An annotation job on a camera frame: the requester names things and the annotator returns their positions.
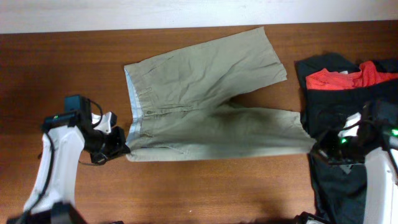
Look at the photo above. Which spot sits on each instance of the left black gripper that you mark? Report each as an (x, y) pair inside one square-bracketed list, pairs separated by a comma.
[(119, 147)]

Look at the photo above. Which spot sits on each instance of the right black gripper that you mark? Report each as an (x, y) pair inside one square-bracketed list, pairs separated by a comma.
[(319, 149)]

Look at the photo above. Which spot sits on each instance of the khaki cargo shorts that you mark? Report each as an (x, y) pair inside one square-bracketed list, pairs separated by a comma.
[(182, 109)]

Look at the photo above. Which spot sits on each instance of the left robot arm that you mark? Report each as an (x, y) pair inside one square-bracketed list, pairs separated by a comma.
[(65, 137)]

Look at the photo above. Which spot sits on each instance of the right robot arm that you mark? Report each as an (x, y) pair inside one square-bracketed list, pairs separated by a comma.
[(369, 138)]

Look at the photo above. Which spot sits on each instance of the black garment pile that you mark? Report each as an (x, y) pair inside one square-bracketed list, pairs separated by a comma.
[(340, 194)]

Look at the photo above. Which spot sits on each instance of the red shirt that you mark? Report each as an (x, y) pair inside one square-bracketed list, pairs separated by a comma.
[(368, 75)]

